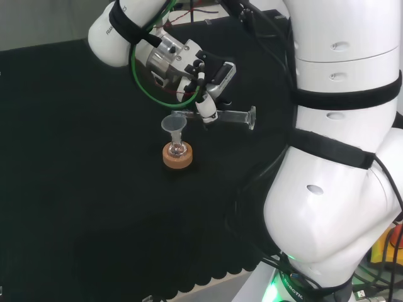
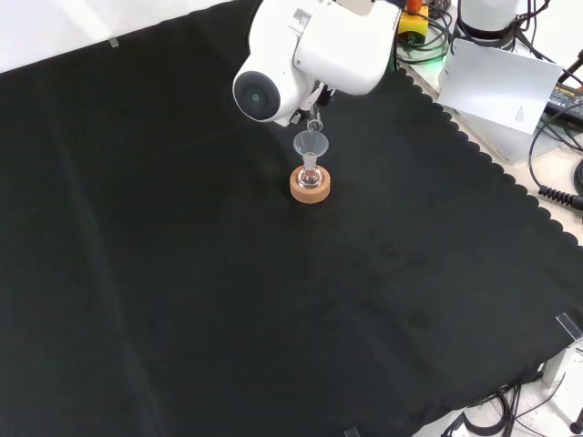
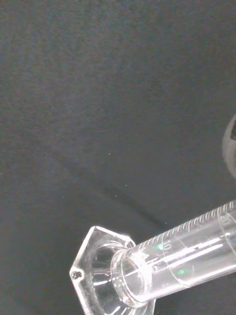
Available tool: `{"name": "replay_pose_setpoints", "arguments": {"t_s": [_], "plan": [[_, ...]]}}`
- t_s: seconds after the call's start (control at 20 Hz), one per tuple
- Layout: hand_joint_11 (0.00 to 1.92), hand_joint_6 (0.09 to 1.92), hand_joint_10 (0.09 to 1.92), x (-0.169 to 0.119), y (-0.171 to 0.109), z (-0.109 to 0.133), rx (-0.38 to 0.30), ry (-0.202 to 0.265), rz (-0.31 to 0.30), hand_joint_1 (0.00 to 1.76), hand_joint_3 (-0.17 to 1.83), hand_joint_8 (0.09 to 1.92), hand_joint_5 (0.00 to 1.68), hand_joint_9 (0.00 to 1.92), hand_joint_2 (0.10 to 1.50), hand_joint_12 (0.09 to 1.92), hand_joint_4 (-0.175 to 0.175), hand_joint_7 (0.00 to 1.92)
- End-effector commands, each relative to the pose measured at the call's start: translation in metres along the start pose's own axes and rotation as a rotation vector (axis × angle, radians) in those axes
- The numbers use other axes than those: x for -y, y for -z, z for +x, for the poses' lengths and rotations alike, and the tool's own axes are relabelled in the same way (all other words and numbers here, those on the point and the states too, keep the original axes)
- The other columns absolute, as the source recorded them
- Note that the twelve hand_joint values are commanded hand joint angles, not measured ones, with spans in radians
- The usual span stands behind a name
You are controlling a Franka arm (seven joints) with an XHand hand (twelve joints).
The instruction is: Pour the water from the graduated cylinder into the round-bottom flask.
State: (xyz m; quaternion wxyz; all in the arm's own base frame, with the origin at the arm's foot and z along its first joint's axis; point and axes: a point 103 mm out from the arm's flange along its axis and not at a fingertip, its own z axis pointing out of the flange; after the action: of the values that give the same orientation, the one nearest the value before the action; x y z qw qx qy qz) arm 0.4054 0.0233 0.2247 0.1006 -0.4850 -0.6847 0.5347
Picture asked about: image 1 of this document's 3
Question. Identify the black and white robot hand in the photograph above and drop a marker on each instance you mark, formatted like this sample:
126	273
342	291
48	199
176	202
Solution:
206	107

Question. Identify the pale board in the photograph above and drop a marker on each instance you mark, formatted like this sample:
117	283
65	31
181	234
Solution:
226	289

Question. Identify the yellow stop button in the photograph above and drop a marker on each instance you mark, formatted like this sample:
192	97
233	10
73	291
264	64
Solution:
378	251

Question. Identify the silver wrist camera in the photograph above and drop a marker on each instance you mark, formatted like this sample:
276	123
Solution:
222	78

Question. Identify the clear round-bottom flask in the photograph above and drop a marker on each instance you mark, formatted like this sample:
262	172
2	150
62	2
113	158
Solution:
176	151

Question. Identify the clear graduated cylinder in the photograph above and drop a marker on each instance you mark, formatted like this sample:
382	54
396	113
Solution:
233	115

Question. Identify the clear plastic funnel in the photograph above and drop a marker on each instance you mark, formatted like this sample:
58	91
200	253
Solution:
173	126

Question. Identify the black bench cloth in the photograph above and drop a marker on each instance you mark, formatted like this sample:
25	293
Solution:
78	173

